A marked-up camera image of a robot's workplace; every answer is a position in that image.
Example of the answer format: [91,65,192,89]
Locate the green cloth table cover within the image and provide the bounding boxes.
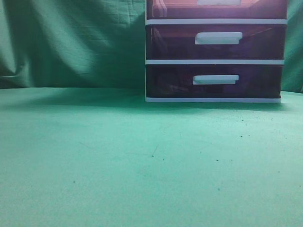
[0,88,303,227]

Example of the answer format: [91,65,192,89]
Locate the green cloth backdrop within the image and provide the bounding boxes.
[0,0,303,93]

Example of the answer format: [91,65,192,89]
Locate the tinted drawer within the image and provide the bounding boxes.
[146,65,282,98]
[146,24,286,60]
[146,0,288,19]

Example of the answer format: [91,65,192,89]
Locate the white drawer cabinet frame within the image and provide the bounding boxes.
[145,8,287,103]

